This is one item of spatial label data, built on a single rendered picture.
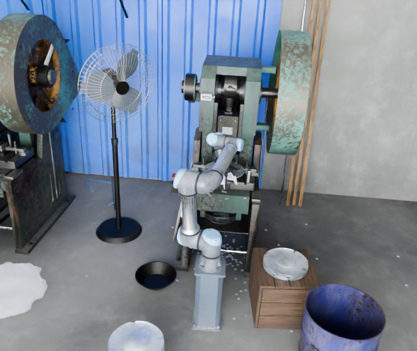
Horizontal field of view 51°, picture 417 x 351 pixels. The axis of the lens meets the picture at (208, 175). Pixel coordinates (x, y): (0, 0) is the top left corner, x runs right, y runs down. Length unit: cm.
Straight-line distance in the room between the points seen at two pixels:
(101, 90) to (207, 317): 168
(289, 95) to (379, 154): 214
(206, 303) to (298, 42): 169
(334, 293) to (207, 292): 75
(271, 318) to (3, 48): 238
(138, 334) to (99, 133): 256
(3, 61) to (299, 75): 180
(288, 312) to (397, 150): 230
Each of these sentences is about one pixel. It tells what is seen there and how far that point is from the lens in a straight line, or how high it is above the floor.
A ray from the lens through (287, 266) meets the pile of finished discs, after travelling 287.
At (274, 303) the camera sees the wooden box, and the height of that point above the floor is 21.
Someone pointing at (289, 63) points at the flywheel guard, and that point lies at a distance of 268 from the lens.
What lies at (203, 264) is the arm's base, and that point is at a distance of 265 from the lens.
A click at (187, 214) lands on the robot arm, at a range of 247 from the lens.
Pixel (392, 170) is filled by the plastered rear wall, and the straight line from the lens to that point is 472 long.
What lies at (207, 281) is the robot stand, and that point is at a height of 39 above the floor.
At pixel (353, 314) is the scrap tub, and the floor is 31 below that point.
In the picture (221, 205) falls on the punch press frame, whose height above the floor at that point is 56.
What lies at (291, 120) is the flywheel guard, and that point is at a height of 128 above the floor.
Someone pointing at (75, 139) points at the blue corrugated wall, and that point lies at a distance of 469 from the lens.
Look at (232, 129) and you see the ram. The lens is 302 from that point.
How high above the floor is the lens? 211
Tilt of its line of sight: 26 degrees down
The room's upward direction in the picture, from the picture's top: 3 degrees clockwise
